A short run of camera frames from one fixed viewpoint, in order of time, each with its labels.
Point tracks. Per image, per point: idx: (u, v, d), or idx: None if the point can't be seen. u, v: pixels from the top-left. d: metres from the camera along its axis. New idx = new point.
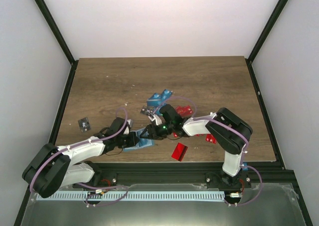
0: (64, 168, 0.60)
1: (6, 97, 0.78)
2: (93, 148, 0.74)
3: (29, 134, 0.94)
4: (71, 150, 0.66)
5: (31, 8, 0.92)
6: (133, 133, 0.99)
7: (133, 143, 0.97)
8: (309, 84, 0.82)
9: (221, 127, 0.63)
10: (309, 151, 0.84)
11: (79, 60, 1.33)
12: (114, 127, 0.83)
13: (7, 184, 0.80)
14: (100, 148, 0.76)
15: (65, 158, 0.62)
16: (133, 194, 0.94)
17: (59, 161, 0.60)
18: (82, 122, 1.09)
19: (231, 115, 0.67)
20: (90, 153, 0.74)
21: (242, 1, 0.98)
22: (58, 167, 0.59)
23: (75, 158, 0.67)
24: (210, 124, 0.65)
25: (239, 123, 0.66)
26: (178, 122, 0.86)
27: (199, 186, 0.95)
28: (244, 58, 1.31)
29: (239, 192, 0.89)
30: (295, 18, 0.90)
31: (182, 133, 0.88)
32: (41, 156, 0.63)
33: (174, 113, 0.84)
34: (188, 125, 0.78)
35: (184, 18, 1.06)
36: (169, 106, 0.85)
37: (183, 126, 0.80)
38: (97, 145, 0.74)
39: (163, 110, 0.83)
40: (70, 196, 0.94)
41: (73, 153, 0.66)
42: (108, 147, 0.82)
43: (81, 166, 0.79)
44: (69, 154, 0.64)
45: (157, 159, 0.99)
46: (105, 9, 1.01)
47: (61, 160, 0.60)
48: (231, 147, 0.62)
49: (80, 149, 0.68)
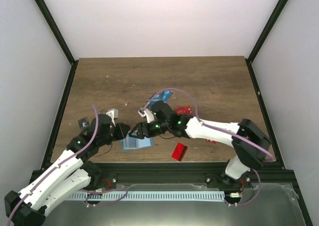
0: (31, 215, 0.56)
1: (6, 98, 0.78)
2: (67, 170, 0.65)
3: (29, 134, 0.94)
4: (33, 193, 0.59)
5: (31, 7, 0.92)
6: (120, 125, 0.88)
7: (121, 136, 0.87)
8: (309, 84, 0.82)
9: (247, 145, 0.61)
10: (308, 151, 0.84)
11: (79, 60, 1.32)
12: (92, 128, 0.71)
13: (7, 183, 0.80)
14: (76, 163, 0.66)
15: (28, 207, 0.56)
16: (133, 194, 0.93)
17: (23, 210, 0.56)
18: (82, 122, 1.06)
19: (255, 129, 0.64)
20: (67, 174, 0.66)
21: (243, 1, 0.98)
22: (24, 218, 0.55)
23: (45, 194, 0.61)
24: (237, 142, 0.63)
25: (264, 137, 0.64)
26: (175, 119, 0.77)
27: (199, 186, 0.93)
28: (243, 58, 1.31)
29: (239, 192, 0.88)
30: (295, 18, 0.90)
31: (181, 133, 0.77)
32: (7, 206, 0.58)
33: (168, 110, 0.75)
34: (196, 131, 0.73)
35: (184, 18, 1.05)
36: (162, 103, 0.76)
37: (185, 129, 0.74)
38: (68, 165, 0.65)
39: (156, 109, 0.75)
40: (70, 196, 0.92)
41: (37, 194, 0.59)
42: (90, 152, 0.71)
43: (73, 177, 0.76)
44: (31, 200, 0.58)
45: (157, 159, 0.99)
46: (106, 9, 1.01)
47: (23, 210, 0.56)
48: (254, 164, 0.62)
49: (47, 182, 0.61)
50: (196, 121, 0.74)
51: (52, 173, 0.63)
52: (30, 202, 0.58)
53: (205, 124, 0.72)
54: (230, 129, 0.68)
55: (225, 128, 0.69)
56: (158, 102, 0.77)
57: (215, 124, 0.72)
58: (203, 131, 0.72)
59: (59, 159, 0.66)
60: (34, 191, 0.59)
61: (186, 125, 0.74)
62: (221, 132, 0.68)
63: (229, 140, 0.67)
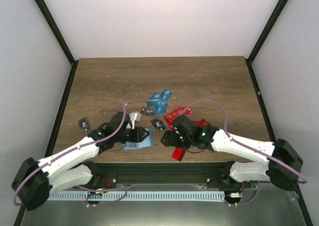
0: (43, 185, 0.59)
1: (6, 98, 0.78)
2: (84, 154, 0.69)
3: (29, 134, 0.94)
4: (52, 164, 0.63)
5: (31, 7, 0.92)
6: (137, 129, 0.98)
7: (136, 138, 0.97)
8: (309, 84, 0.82)
9: (285, 170, 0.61)
10: (308, 151, 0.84)
11: (79, 60, 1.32)
12: (113, 123, 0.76)
13: (8, 183, 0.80)
14: (94, 151, 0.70)
15: (43, 176, 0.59)
16: (133, 194, 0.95)
17: (37, 179, 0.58)
18: (82, 122, 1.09)
19: (290, 150, 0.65)
20: (81, 158, 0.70)
21: (243, 1, 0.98)
22: (36, 186, 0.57)
23: (60, 169, 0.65)
24: (272, 164, 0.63)
25: (297, 158, 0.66)
26: (198, 131, 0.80)
27: (199, 186, 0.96)
28: (244, 58, 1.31)
29: (239, 192, 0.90)
30: (295, 17, 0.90)
31: (205, 145, 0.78)
32: (22, 172, 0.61)
33: (189, 123, 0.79)
34: (224, 145, 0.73)
35: (184, 18, 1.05)
36: (183, 116, 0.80)
37: (211, 142, 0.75)
38: (87, 150, 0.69)
39: (177, 122, 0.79)
40: (70, 196, 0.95)
41: (55, 166, 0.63)
42: (106, 145, 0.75)
43: (78, 170, 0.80)
44: (49, 169, 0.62)
45: (157, 159, 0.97)
46: (105, 9, 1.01)
47: (40, 177, 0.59)
48: (286, 184, 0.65)
49: (66, 159, 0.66)
50: (224, 135, 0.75)
51: (72, 152, 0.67)
52: (47, 171, 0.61)
53: (235, 139, 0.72)
54: (264, 149, 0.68)
55: (258, 147, 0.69)
56: (178, 116, 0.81)
57: (245, 141, 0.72)
58: (232, 146, 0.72)
59: (80, 142, 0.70)
60: (53, 163, 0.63)
61: (212, 138, 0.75)
62: (254, 152, 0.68)
63: (262, 161, 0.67)
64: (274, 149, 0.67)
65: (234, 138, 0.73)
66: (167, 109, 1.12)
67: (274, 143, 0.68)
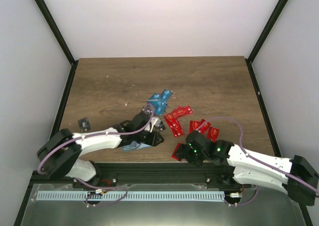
0: (74, 156, 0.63)
1: (6, 98, 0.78)
2: (107, 142, 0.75)
3: (29, 134, 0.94)
4: (84, 140, 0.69)
5: (31, 7, 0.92)
6: (154, 134, 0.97)
7: (151, 142, 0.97)
8: (309, 84, 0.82)
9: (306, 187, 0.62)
10: (308, 151, 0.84)
11: (79, 60, 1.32)
12: (135, 122, 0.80)
13: (8, 183, 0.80)
14: (115, 142, 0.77)
15: (76, 147, 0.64)
16: (133, 194, 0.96)
17: (70, 150, 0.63)
18: (82, 122, 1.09)
19: (307, 166, 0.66)
20: (104, 144, 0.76)
21: (243, 1, 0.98)
22: (68, 156, 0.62)
23: (87, 147, 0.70)
24: (291, 181, 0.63)
25: (314, 173, 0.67)
26: (212, 147, 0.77)
27: (199, 186, 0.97)
28: (243, 58, 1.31)
29: (239, 192, 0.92)
30: (295, 17, 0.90)
31: (220, 160, 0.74)
32: (56, 140, 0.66)
33: (202, 138, 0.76)
34: (239, 162, 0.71)
35: (184, 18, 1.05)
36: (196, 132, 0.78)
37: (227, 159, 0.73)
38: (113, 138, 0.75)
39: (191, 138, 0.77)
40: (70, 196, 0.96)
41: (86, 142, 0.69)
42: (126, 141, 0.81)
43: (87, 164, 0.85)
44: (82, 144, 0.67)
45: (158, 159, 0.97)
46: (105, 10, 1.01)
47: (73, 148, 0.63)
48: (304, 201, 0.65)
49: (95, 139, 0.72)
50: (239, 151, 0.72)
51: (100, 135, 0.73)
52: (79, 145, 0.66)
53: (250, 156, 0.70)
54: (282, 166, 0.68)
55: (276, 164, 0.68)
56: (193, 132, 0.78)
57: (260, 157, 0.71)
58: (248, 162, 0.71)
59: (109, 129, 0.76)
60: (84, 139, 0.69)
61: (228, 155, 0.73)
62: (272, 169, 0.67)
63: (280, 177, 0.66)
64: (292, 166, 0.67)
65: (249, 155, 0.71)
66: (167, 108, 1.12)
67: (291, 160, 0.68)
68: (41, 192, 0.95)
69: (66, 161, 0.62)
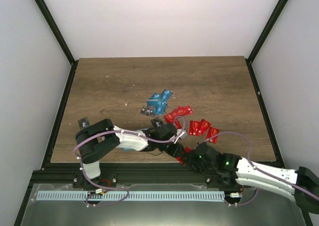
0: (113, 146, 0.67)
1: (6, 98, 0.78)
2: (137, 143, 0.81)
3: (29, 133, 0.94)
4: (122, 135, 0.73)
5: (31, 8, 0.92)
6: (178, 145, 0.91)
7: (172, 154, 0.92)
8: (309, 83, 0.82)
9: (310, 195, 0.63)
10: (308, 151, 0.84)
11: (79, 60, 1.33)
12: (161, 132, 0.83)
13: (8, 182, 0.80)
14: (142, 145, 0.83)
15: (116, 138, 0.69)
16: (134, 194, 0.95)
17: (112, 139, 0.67)
18: (82, 122, 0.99)
19: (311, 175, 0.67)
20: (133, 144, 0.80)
21: (243, 1, 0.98)
22: (110, 143, 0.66)
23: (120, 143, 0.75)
24: (297, 192, 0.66)
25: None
26: (221, 159, 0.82)
27: (199, 186, 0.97)
28: (243, 58, 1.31)
29: (239, 192, 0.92)
30: (295, 18, 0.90)
31: (229, 173, 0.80)
32: (98, 127, 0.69)
33: (213, 151, 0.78)
34: (248, 174, 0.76)
35: (184, 18, 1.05)
36: (206, 145, 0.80)
37: (236, 171, 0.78)
38: (143, 141, 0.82)
39: (201, 153, 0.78)
40: (70, 196, 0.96)
41: (123, 137, 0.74)
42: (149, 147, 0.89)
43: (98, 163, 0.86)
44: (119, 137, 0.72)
45: (157, 159, 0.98)
46: (105, 9, 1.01)
47: (113, 139, 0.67)
48: (311, 208, 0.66)
49: (129, 137, 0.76)
50: (247, 164, 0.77)
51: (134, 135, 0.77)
52: (118, 137, 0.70)
53: (258, 169, 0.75)
54: (288, 176, 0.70)
55: (282, 175, 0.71)
56: (201, 145, 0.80)
57: (268, 169, 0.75)
58: (257, 174, 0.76)
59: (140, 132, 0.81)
60: (122, 134, 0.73)
61: (236, 168, 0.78)
62: (279, 180, 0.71)
63: (287, 187, 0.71)
64: (298, 177, 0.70)
65: (257, 168, 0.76)
66: (167, 108, 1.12)
67: (296, 170, 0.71)
68: (41, 192, 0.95)
69: (106, 148, 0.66)
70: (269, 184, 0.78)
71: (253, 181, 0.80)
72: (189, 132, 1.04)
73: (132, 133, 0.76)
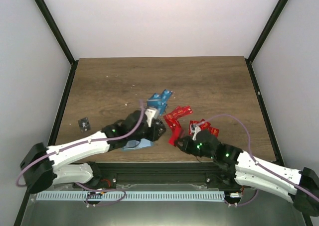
0: (46, 173, 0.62)
1: (6, 99, 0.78)
2: (92, 149, 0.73)
3: (29, 133, 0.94)
4: (59, 154, 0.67)
5: (31, 8, 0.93)
6: (153, 128, 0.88)
7: (152, 139, 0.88)
8: (309, 83, 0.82)
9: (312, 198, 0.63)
10: (308, 151, 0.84)
11: (79, 60, 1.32)
12: (127, 124, 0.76)
13: (8, 182, 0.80)
14: (103, 148, 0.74)
15: (50, 164, 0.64)
16: (133, 194, 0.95)
17: (43, 166, 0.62)
18: (82, 122, 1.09)
19: (316, 179, 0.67)
20: (89, 152, 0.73)
21: (242, 1, 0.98)
22: (40, 172, 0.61)
23: (66, 160, 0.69)
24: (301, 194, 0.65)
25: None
26: (221, 149, 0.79)
27: (199, 186, 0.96)
28: (243, 58, 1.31)
29: (239, 192, 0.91)
30: (295, 18, 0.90)
31: (228, 165, 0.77)
32: (31, 155, 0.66)
33: (215, 139, 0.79)
34: (249, 169, 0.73)
35: (183, 18, 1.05)
36: (210, 134, 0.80)
37: (235, 164, 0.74)
38: (97, 146, 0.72)
39: (204, 140, 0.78)
40: (71, 196, 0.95)
41: (62, 156, 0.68)
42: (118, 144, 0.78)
43: (81, 168, 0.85)
44: (56, 159, 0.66)
45: (158, 159, 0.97)
46: (105, 9, 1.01)
47: (44, 166, 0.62)
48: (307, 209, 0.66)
49: (72, 152, 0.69)
50: (248, 158, 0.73)
51: (81, 145, 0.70)
52: (53, 161, 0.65)
53: (260, 164, 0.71)
54: (291, 176, 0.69)
55: (285, 174, 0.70)
56: (204, 132, 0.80)
57: (271, 167, 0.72)
58: (257, 170, 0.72)
59: (93, 136, 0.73)
60: (60, 153, 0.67)
61: (236, 161, 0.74)
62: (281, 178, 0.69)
63: (288, 187, 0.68)
64: (301, 178, 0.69)
65: (259, 163, 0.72)
66: (167, 108, 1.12)
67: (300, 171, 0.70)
68: (41, 192, 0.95)
69: (39, 177, 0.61)
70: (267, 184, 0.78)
71: (251, 181, 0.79)
72: (189, 132, 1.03)
73: (77, 145, 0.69)
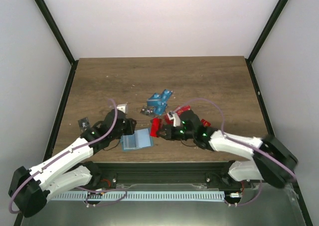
0: (35, 194, 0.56)
1: (5, 98, 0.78)
2: (77, 157, 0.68)
3: (29, 133, 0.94)
4: (44, 171, 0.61)
5: (31, 8, 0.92)
6: (130, 121, 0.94)
7: (131, 131, 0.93)
8: (309, 83, 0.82)
9: (270, 161, 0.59)
10: (309, 151, 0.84)
11: (79, 60, 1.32)
12: (107, 122, 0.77)
13: (8, 182, 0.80)
14: (86, 153, 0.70)
15: (36, 184, 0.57)
16: (133, 194, 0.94)
17: (29, 187, 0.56)
18: (82, 122, 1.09)
19: (279, 145, 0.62)
20: (76, 161, 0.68)
21: (243, 0, 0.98)
22: (29, 195, 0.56)
23: (52, 176, 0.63)
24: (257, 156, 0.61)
25: (289, 155, 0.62)
26: (201, 131, 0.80)
27: (199, 186, 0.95)
28: (243, 58, 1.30)
29: (239, 192, 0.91)
30: (295, 17, 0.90)
31: (205, 145, 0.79)
32: (14, 181, 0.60)
33: (197, 121, 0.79)
34: (221, 143, 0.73)
35: (183, 17, 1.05)
36: (193, 113, 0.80)
37: (209, 141, 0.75)
38: (80, 153, 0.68)
39: (186, 118, 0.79)
40: (71, 196, 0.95)
41: (48, 172, 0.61)
42: (101, 144, 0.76)
43: (76, 172, 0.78)
44: (43, 177, 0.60)
45: (157, 159, 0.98)
46: (105, 9, 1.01)
47: (31, 187, 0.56)
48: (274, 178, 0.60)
49: (57, 166, 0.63)
50: (221, 134, 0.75)
51: (64, 156, 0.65)
52: (39, 180, 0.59)
53: (229, 137, 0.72)
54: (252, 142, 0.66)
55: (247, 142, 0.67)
56: (189, 112, 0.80)
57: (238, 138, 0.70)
58: (228, 144, 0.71)
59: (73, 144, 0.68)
60: (44, 170, 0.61)
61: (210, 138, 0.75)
62: (242, 146, 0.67)
63: (249, 154, 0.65)
64: (262, 144, 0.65)
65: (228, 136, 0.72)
66: (167, 108, 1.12)
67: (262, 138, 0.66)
68: None
69: (30, 199, 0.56)
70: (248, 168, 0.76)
71: (238, 170, 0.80)
72: None
73: (60, 158, 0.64)
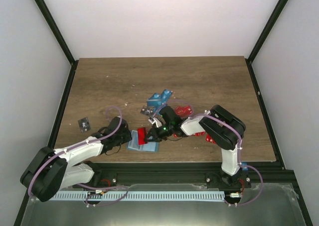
0: (61, 171, 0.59)
1: (6, 98, 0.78)
2: (90, 150, 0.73)
3: (29, 132, 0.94)
4: (68, 153, 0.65)
5: (31, 7, 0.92)
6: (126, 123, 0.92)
7: (130, 138, 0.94)
8: (309, 82, 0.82)
9: (214, 124, 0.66)
10: (308, 150, 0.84)
11: (79, 60, 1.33)
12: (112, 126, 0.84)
13: (8, 182, 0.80)
14: (98, 149, 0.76)
15: (62, 161, 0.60)
16: (133, 194, 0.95)
17: (56, 164, 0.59)
18: (82, 122, 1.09)
19: (224, 112, 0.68)
20: (87, 154, 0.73)
21: (242, 1, 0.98)
22: (55, 170, 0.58)
23: (71, 161, 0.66)
24: (204, 121, 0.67)
25: (233, 119, 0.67)
26: (178, 123, 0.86)
27: (199, 186, 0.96)
28: (244, 58, 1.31)
29: (239, 192, 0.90)
30: (295, 17, 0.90)
31: (181, 133, 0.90)
32: (37, 161, 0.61)
33: (173, 113, 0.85)
34: (187, 125, 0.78)
35: (183, 18, 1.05)
36: (168, 107, 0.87)
37: (182, 129, 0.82)
38: (95, 145, 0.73)
39: (163, 112, 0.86)
40: (71, 196, 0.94)
41: (70, 155, 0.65)
42: (107, 146, 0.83)
43: (80, 167, 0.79)
44: (66, 157, 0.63)
45: (157, 159, 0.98)
46: (105, 9, 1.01)
47: (58, 163, 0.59)
48: (223, 142, 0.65)
49: (77, 152, 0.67)
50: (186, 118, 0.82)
51: (82, 146, 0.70)
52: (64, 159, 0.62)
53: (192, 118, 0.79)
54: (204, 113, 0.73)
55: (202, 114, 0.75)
56: (165, 107, 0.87)
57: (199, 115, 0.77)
58: (191, 124, 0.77)
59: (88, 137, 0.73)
60: (68, 152, 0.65)
61: (180, 126, 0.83)
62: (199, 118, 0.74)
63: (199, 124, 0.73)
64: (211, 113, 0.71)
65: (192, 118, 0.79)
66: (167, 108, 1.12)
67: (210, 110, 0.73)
68: None
69: (54, 177, 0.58)
70: (225, 154, 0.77)
71: (224, 161, 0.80)
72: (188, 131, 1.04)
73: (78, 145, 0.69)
